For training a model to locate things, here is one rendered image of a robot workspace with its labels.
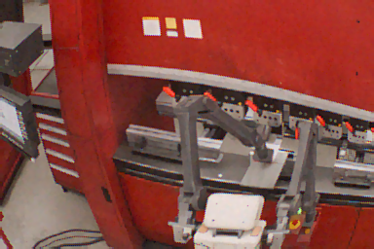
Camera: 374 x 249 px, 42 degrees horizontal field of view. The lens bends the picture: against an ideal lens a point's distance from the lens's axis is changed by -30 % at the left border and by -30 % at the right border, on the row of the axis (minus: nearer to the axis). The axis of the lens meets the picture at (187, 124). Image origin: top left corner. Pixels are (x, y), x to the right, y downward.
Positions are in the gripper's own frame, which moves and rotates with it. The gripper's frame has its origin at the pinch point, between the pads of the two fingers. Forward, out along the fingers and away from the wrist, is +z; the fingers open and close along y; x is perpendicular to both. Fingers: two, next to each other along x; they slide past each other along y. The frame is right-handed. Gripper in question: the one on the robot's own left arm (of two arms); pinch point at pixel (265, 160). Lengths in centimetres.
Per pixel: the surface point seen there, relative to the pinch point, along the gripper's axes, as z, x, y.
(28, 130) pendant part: -65, 34, 100
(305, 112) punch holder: -22.0, -19.5, -21.2
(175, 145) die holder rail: 10, -3, 51
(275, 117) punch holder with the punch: -16.4, -16.0, -3.2
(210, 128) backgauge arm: 29, -23, 44
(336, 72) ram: -47, -33, -42
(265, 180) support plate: -4.4, 11.4, -4.4
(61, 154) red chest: 56, 6, 153
